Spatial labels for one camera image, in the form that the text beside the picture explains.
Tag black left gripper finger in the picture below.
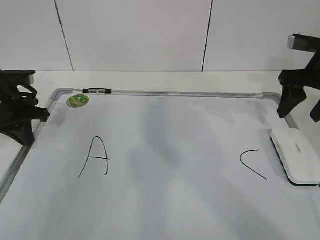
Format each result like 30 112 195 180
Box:
0 121 34 146

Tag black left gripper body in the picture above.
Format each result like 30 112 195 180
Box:
0 76 49 126

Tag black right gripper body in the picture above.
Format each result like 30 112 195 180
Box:
278 51 320 90

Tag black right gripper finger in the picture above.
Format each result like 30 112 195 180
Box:
310 100 320 123
277 85 307 119

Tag white board eraser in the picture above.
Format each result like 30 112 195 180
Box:
267 127 320 187

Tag round green magnet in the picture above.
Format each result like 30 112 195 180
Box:
66 94 90 108

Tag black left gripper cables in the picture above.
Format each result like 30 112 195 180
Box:
13 83 40 108

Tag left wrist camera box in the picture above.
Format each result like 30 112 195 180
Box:
0 70 36 86

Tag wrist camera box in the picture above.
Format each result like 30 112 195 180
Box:
287 33 320 53
0 70 36 86

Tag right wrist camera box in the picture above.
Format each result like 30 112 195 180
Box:
287 33 320 53

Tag black and silver frame clip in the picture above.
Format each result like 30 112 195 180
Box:
82 88 112 95

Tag white board with grey frame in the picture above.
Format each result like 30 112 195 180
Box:
0 88 320 240

